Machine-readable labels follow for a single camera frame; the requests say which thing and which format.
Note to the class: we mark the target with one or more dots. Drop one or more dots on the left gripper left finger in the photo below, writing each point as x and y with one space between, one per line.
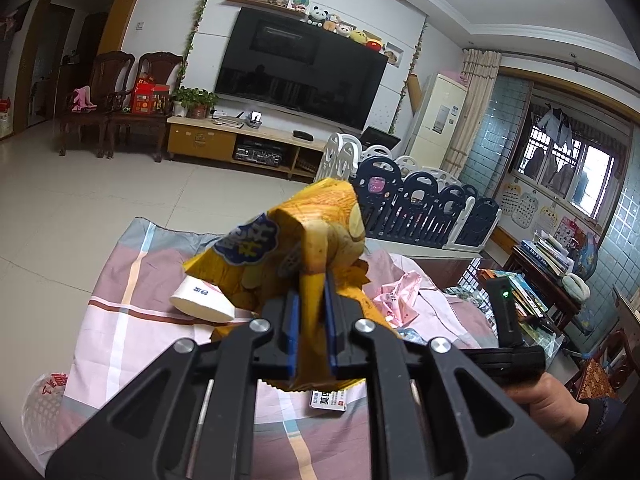
190 413

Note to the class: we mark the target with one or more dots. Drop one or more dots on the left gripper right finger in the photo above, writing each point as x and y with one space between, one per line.
434 414

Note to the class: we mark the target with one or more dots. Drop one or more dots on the yellow snack bag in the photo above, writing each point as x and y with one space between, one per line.
297 244

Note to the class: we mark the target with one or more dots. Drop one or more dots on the person right hand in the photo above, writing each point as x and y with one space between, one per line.
551 406

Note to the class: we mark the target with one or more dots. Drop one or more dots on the white blue ointment box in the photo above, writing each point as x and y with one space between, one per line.
334 401

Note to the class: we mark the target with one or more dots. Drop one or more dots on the pink plaid tablecloth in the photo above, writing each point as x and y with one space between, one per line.
130 321

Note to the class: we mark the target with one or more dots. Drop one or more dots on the pink crumpled paper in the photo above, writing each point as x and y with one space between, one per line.
399 302

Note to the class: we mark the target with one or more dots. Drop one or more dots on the white striped paper cup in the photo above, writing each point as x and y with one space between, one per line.
202 300

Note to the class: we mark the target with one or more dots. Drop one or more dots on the white plastic basket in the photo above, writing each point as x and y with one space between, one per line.
40 413

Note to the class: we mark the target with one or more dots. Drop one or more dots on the white navy baby fence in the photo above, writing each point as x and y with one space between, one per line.
403 203

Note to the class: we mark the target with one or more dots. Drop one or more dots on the white standing air conditioner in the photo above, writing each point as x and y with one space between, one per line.
434 123

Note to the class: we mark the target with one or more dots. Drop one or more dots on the wooden tv cabinet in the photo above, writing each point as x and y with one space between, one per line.
263 148

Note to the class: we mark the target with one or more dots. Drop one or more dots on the beige curtain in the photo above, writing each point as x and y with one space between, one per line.
479 73

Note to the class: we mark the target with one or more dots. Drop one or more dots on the potted green plant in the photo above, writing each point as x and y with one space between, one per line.
197 102

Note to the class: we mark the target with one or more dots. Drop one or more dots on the red gift box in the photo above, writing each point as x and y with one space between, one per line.
149 98

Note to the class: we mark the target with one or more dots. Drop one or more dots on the pink toy on chair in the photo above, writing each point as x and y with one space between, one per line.
82 101

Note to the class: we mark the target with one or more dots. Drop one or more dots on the right wooden armchair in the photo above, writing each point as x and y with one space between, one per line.
160 65

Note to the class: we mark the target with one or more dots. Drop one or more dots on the wooden armchair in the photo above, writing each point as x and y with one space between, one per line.
108 78
160 65

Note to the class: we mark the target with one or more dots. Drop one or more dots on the left wooden armchair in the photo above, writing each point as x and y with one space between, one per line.
108 78

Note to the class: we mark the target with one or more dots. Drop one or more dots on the large black television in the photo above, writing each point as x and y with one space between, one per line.
300 67

